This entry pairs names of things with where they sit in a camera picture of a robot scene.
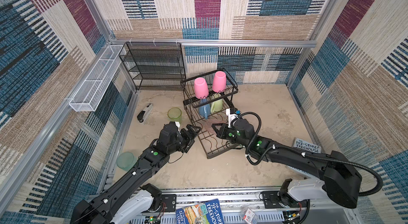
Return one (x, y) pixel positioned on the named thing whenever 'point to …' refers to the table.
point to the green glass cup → (174, 114)
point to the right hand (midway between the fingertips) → (213, 127)
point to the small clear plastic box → (248, 216)
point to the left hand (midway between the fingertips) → (200, 133)
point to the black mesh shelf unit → (154, 66)
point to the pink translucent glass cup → (211, 121)
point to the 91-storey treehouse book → (207, 213)
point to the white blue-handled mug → (204, 111)
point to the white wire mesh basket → (87, 96)
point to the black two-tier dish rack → (209, 100)
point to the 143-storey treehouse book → (301, 144)
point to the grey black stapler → (144, 114)
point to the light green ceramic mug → (217, 106)
